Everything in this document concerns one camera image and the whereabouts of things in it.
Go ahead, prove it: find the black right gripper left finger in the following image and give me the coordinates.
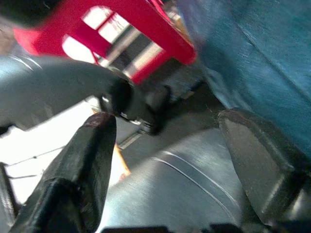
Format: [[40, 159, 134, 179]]
[[9, 112, 118, 233]]

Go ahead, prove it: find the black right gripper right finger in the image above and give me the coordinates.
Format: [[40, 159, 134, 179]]
[[218, 107, 311, 224]]

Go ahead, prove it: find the teal blue cloth garment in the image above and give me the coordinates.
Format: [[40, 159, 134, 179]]
[[181, 0, 311, 158]]

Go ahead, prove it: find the red plastic stool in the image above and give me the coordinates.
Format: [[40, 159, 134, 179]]
[[13, 0, 198, 85]]

